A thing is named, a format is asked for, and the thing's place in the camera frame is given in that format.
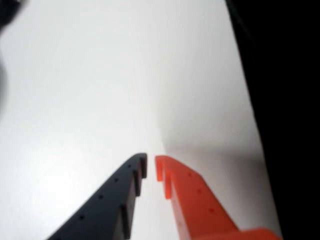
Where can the black fabric bag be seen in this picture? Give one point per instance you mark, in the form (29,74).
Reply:
(300,100)

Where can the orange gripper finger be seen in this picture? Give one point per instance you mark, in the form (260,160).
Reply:
(195,205)

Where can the navy gripper finger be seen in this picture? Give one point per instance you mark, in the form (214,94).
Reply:
(105,207)

